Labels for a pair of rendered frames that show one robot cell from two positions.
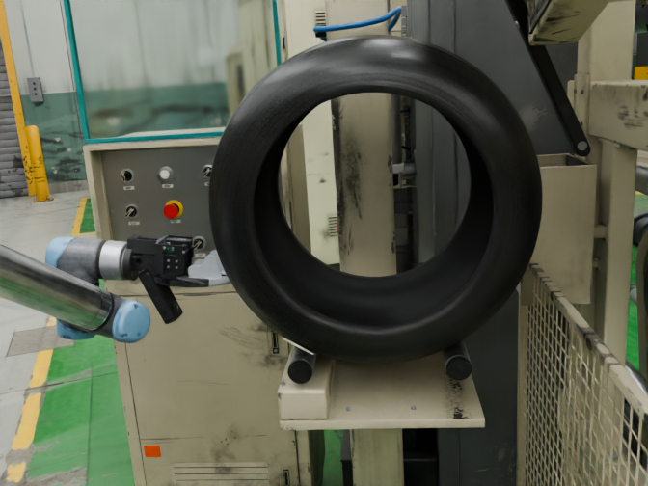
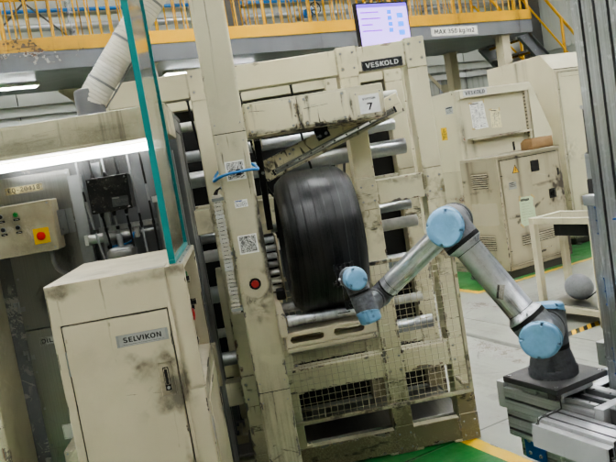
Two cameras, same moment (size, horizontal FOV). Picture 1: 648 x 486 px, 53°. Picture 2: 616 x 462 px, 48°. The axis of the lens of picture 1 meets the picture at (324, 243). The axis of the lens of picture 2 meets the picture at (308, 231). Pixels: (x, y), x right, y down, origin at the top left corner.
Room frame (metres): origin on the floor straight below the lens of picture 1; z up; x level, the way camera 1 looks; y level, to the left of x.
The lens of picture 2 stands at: (1.77, 2.66, 1.49)
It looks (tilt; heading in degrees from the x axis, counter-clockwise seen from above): 6 degrees down; 259
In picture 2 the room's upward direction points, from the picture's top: 9 degrees counter-clockwise
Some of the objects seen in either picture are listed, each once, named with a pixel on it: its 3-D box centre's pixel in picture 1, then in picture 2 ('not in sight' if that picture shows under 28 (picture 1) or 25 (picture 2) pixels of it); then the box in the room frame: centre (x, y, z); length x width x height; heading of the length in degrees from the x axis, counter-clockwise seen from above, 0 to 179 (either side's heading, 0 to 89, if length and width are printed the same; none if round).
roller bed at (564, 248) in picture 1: (546, 227); (259, 269); (1.41, -0.50, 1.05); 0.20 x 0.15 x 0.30; 174
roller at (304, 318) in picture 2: (310, 335); (328, 313); (1.24, 0.04, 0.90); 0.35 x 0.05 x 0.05; 174
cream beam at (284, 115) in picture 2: not in sight; (313, 112); (1.07, -0.38, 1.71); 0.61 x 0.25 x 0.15; 174
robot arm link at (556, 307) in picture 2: not in sight; (546, 322); (0.69, 0.71, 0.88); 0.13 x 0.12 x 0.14; 53
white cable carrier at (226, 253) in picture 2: not in sight; (227, 254); (1.57, -0.08, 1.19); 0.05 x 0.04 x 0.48; 84
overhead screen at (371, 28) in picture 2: not in sight; (383, 31); (-0.52, -3.80, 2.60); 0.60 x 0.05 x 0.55; 17
